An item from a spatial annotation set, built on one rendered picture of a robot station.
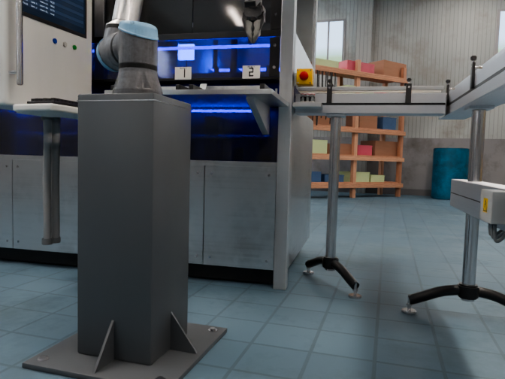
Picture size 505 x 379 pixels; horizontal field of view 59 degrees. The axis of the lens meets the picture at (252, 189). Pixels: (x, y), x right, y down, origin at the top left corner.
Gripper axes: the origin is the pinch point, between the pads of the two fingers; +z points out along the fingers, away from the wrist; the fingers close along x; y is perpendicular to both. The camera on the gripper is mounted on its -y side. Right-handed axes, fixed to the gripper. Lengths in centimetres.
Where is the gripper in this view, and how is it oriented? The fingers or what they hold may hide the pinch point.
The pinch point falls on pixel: (252, 39)
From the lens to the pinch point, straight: 191.8
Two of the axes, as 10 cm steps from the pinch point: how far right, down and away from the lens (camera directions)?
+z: -0.3, 10.0, 0.7
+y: 2.3, -0.6, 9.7
